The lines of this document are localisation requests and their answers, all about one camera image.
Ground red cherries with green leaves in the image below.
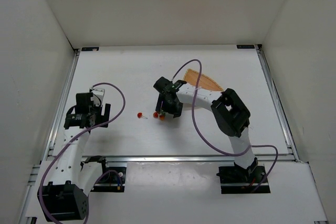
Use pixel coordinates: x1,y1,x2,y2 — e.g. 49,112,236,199
153,112,165,121

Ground single red fake cherry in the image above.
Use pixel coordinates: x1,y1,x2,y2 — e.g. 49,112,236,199
137,112,147,119

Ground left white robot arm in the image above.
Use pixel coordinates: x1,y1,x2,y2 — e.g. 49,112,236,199
37,88,111,221

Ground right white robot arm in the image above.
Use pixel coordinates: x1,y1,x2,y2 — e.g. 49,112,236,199
153,77,258,176

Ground woven triangular fruit basket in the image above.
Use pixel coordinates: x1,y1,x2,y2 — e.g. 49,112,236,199
181,68,224,110

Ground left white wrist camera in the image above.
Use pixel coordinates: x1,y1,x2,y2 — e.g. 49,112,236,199
90,87,105,106

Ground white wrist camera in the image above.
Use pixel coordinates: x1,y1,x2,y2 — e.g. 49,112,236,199
172,80,187,91
90,87,105,106

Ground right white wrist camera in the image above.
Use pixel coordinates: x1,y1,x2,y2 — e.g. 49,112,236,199
172,80,187,91

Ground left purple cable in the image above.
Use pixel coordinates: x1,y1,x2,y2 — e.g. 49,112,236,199
38,82,126,222

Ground purple cable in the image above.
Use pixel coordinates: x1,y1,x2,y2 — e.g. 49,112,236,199
172,59,279,194
38,82,126,222

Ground left aluminium frame rail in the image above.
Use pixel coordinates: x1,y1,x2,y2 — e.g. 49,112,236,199
40,49,80,164

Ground aluminium frame rail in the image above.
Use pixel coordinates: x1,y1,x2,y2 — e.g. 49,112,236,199
81,155,297,163
40,49,80,164
255,44,301,162

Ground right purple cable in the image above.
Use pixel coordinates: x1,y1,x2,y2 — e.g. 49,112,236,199
172,59,279,194

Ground left black corner bracket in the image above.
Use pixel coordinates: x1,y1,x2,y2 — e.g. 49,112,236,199
81,47,99,51

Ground black corner bracket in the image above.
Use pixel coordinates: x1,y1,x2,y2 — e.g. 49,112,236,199
236,45,255,49
81,47,99,51

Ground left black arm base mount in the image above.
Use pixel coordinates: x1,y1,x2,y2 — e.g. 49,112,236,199
80,156,127,193

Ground front aluminium frame rail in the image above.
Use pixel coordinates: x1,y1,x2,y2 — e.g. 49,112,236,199
81,155,297,163

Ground right black corner bracket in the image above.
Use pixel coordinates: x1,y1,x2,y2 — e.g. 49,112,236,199
236,45,255,49

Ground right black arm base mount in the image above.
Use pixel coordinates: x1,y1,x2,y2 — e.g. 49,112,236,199
216,165,271,195

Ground right aluminium frame rail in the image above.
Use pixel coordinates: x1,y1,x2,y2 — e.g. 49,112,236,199
255,44,301,162

